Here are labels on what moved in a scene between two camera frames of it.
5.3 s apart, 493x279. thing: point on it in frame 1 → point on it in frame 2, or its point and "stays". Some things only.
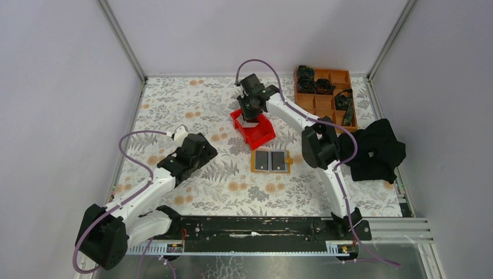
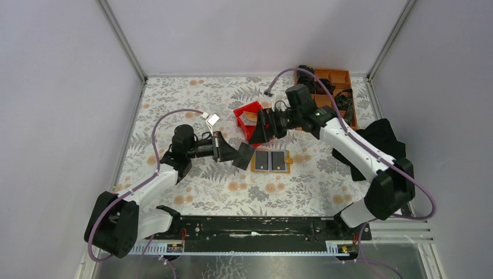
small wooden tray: x=271 y=161 stays
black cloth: x=379 y=153 stays
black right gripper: x=247 y=115 → x=261 y=133
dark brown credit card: x=278 y=160 stays
